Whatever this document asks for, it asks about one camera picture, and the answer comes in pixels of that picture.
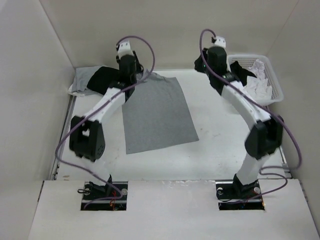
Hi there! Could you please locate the metal table rail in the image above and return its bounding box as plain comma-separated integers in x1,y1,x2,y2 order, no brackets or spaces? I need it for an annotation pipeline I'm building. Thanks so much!
264,106,292,178
48,96,76,181

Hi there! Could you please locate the black tank top in basket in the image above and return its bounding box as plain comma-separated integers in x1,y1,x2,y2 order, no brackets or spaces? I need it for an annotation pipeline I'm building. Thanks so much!
230,61,257,86

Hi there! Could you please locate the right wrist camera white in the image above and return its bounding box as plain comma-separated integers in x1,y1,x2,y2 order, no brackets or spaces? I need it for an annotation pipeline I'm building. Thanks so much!
211,36,226,49

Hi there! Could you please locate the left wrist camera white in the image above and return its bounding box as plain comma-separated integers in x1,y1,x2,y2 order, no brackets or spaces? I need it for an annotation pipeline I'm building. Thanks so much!
117,40,134,59

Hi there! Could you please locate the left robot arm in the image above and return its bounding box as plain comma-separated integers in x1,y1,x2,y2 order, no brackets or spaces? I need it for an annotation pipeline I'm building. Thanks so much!
69,50,143,165

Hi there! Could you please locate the folded white tank top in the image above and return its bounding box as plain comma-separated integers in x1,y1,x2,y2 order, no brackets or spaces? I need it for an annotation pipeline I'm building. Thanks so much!
67,85,87,97

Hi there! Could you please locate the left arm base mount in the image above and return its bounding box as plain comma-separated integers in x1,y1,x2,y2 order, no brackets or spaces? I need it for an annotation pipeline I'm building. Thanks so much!
77,181,129,211

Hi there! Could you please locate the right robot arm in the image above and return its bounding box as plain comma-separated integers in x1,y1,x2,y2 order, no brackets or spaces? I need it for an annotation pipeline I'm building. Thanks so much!
194,46,283,198

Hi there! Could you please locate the right metal table rail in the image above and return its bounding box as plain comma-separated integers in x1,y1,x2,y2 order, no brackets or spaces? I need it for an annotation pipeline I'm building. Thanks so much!
264,106,292,178

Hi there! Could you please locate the grey tank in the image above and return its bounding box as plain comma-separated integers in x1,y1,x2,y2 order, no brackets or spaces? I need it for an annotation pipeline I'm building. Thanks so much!
122,71,199,155
72,66,101,96

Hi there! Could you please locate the folded grey tank top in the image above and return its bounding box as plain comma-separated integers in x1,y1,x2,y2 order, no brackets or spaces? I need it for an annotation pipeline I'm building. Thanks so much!
72,66,101,96

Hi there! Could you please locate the folded black tank top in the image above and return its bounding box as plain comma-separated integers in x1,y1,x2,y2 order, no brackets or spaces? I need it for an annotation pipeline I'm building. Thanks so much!
86,66,120,95

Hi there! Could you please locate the white plastic basket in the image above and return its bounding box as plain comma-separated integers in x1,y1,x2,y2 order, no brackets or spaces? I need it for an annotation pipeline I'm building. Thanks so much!
227,54,284,106

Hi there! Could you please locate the left metal table rail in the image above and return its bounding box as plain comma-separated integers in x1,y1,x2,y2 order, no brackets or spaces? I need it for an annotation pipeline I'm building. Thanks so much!
48,96,76,181

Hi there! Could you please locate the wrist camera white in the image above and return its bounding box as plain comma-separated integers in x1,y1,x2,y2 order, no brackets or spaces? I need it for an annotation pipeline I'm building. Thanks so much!
117,40,134,59
211,36,226,49

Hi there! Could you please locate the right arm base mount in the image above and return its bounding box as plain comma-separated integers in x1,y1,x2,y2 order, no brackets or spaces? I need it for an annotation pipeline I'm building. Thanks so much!
215,181,265,211

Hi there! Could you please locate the white tank top in basket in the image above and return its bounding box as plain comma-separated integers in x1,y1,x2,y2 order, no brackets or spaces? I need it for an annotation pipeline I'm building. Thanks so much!
244,59,272,102

